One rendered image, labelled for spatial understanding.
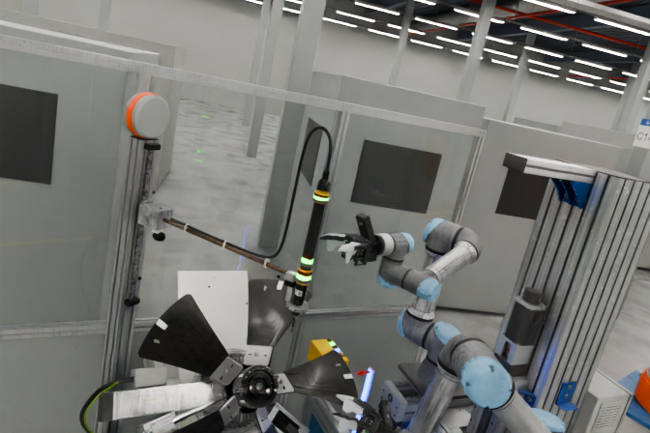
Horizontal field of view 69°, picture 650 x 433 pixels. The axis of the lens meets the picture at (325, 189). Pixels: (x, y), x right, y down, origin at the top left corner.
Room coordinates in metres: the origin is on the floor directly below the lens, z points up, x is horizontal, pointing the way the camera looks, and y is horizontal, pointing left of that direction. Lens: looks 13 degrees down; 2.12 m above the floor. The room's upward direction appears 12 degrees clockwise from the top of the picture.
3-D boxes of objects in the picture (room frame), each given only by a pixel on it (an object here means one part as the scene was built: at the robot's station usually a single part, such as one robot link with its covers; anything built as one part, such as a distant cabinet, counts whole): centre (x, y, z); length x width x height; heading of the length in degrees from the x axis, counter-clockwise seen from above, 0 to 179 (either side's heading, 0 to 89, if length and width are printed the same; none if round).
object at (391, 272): (1.55, -0.30, 1.54); 0.11 x 0.08 x 0.11; 52
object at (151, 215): (1.59, 0.57, 1.54); 0.10 x 0.07 x 0.08; 65
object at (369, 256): (1.46, -0.16, 1.63); 0.12 x 0.08 x 0.09; 130
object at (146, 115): (1.63, 0.66, 1.88); 0.17 x 0.15 x 0.16; 120
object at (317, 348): (1.76, -0.16, 1.02); 0.16 x 0.10 x 0.11; 30
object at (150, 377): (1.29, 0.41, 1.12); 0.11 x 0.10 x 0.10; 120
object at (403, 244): (1.56, -0.28, 1.64); 0.11 x 0.08 x 0.09; 130
